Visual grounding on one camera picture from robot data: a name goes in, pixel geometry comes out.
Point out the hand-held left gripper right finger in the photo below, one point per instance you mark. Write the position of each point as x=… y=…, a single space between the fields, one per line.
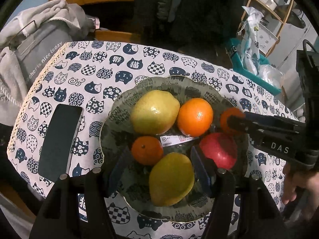
x=201 y=171

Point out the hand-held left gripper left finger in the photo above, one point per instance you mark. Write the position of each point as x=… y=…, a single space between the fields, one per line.
x=119 y=169

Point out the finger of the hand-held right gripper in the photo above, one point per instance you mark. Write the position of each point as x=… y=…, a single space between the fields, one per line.
x=245 y=129
x=274 y=119

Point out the small mandarin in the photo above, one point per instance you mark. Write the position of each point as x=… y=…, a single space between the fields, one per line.
x=147 y=150
x=225 y=119

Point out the large red apple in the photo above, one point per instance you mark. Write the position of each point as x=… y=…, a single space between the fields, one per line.
x=219 y=150

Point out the scalloped glass plate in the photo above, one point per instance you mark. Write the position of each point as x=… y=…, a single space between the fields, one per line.
x=119 y=139

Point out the yellow-green apple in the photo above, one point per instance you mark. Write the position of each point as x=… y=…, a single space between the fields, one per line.
x=172 y=179

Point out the large orange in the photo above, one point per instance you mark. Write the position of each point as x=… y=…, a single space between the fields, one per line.
x=195 y=117

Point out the yellow-green pear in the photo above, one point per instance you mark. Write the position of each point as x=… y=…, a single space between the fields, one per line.
x=154 y=112

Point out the person's right hand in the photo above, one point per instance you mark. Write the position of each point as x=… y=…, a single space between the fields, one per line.
x=294 y=184

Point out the white label sticker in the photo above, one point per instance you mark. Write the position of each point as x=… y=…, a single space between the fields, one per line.
x=174 y=140

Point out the clear plastic bag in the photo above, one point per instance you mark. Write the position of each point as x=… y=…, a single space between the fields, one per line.
x=271 y=76

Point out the black smartphone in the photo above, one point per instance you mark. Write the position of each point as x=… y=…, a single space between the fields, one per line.
x=59 y=142

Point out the teal plastic crate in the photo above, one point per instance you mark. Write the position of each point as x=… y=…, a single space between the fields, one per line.
x=238 y=57

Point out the white patterned storage box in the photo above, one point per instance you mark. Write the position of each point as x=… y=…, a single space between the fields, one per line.
x=268 y=41

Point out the white printed plastic bag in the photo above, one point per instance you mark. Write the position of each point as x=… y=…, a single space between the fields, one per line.
x=251 y=39

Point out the grey pan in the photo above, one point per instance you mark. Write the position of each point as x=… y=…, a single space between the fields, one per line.
x=297 y=18

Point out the wooden shelf rack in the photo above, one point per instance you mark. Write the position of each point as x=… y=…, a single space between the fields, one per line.
x=274 y=12

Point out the cat print tablecloth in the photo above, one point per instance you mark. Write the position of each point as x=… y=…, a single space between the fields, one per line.
x=74 y=74

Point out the dark hanging coats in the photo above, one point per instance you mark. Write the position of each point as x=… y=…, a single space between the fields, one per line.
x=194 y=17

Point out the grey clothes pile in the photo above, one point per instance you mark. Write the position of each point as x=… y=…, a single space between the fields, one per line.
x=15 y=79

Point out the grey fabric bag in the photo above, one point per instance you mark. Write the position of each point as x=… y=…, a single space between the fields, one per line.
x=42 y=47

